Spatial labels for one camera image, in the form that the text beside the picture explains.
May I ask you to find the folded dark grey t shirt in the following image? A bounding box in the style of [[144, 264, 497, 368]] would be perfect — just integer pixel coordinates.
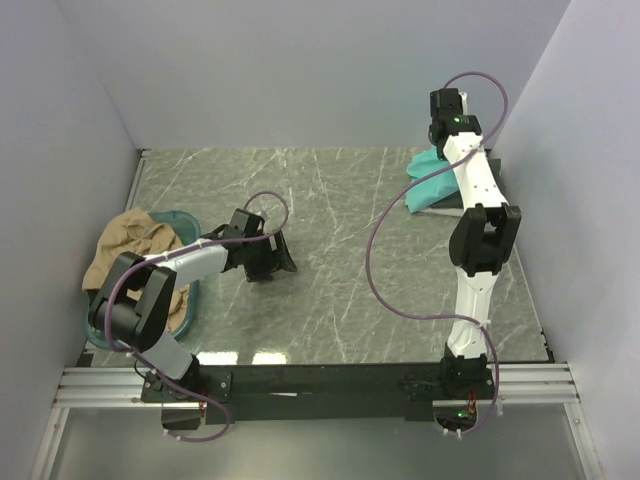
[[430, 158, 506, 210]]

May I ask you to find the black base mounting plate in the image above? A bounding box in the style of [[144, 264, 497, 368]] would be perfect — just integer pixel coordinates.
[[141, 357, 500, 424]]

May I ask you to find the tan t shirt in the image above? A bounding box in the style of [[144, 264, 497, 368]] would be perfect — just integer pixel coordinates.
[[81, 208, 194, 334]]

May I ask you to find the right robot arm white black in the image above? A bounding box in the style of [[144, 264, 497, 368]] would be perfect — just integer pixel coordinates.
[[429, 88, 521, 399]]

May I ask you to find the teal t shirt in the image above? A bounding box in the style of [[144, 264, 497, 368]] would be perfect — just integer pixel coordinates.
[[405, 147, 459, 214]]

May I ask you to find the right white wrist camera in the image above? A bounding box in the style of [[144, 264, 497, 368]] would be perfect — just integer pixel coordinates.
[[459, 91, 469, 115]]

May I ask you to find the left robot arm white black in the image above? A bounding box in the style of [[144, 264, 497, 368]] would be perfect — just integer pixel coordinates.
[[88, 209, 297, 402]]

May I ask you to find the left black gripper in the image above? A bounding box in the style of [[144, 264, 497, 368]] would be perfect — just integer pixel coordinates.
[[243, 230, 296, 283]]

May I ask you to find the teal plastic basket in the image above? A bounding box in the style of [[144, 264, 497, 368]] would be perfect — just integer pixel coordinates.
[[82, 209, 202, 351]]

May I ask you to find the folded white t shirt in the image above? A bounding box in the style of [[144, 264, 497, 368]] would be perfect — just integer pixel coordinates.
[[419, 208, 464, 218]]

